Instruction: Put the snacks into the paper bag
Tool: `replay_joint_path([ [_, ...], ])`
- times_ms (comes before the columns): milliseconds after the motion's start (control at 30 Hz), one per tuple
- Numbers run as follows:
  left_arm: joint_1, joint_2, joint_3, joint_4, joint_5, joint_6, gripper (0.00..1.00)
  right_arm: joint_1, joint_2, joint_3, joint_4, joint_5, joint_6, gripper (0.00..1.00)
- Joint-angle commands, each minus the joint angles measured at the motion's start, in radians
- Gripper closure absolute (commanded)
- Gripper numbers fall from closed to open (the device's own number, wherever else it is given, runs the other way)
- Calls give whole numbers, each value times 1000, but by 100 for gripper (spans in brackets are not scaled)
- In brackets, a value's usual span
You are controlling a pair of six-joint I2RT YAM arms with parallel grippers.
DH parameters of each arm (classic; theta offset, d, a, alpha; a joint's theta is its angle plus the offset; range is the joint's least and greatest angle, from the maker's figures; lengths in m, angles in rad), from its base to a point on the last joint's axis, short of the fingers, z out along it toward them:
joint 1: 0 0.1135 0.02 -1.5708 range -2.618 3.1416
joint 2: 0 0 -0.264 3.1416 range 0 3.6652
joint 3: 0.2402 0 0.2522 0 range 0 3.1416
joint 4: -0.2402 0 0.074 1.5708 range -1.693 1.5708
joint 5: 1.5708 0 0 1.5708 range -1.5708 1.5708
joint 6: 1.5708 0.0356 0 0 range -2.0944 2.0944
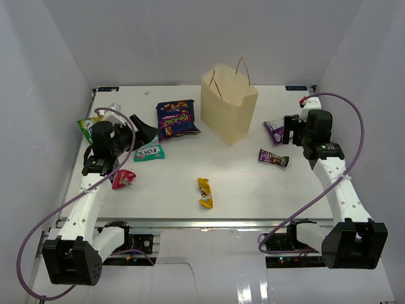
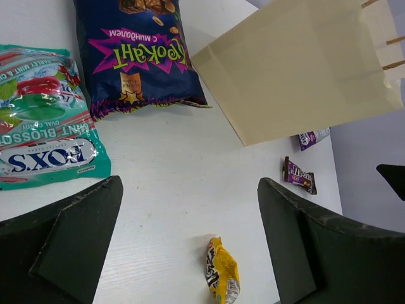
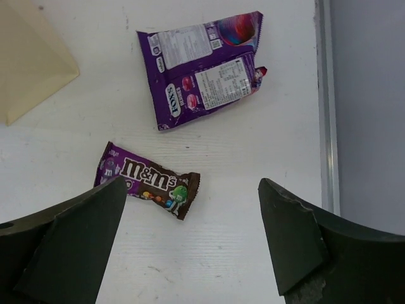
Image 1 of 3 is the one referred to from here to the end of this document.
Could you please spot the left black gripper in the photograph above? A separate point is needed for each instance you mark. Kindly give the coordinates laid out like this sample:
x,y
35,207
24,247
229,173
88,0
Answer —
x,y
145,133

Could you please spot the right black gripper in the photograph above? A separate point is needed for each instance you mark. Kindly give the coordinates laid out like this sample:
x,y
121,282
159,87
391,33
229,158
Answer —
x,y
292,124

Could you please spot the purple white snack packet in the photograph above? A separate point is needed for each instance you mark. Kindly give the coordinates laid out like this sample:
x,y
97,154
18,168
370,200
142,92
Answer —
x,y
275,129

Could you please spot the green Fox's mint candy bag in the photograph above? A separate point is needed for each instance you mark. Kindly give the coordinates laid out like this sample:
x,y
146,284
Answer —
x,y
151,151

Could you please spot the dark blue cracker snack bag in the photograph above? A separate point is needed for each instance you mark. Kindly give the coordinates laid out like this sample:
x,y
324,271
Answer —
x,y
175,119

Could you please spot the purple M&M's chocolate packet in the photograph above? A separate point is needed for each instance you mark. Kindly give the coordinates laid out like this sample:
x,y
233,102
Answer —
x,y
268,157

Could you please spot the red small snack packet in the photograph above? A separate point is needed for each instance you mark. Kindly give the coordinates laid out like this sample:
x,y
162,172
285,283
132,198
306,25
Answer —
x,y
123,178

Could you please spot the green yellow snack bag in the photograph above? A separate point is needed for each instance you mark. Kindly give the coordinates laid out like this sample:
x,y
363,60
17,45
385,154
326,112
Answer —
x,y
86,126

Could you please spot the beige paper bag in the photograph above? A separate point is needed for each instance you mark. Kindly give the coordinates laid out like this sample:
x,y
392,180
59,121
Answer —
x,y
228,100

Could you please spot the yellow candy wrapper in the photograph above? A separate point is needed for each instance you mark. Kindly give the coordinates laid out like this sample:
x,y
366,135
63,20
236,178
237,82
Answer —
x,y
206,193

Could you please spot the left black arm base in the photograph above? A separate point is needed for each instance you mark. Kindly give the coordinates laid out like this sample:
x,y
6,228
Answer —
x,y
136,250

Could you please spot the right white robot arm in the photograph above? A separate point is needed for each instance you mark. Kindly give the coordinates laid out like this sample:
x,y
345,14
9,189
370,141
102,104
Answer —
x,y
356,241

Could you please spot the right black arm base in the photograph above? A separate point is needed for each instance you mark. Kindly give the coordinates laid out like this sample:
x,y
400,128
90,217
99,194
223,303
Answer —
x,y
279,243

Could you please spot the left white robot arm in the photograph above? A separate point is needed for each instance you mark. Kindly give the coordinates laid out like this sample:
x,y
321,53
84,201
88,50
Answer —
x,y
76,255

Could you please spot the right blue table label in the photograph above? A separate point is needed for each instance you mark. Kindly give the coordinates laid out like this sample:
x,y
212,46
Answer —
x,y
296,88

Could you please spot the blue table label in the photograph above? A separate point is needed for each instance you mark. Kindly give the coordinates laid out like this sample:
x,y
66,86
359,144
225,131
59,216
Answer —
x,y
108,89
296,88

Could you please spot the left blue table label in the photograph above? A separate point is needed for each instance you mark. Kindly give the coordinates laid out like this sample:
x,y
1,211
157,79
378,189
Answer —
x,y
108,89

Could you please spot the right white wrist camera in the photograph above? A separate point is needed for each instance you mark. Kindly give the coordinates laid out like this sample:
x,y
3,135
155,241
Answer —
x,y
307,104

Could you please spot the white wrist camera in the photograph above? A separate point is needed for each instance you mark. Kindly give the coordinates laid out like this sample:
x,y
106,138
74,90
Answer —
x,y
307,104
115,114

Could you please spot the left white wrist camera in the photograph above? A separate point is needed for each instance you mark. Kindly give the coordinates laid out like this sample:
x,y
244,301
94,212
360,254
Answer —
x,y
115,114

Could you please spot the aluminium front rail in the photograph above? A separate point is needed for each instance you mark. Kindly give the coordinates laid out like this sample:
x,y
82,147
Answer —
x,y
157,226

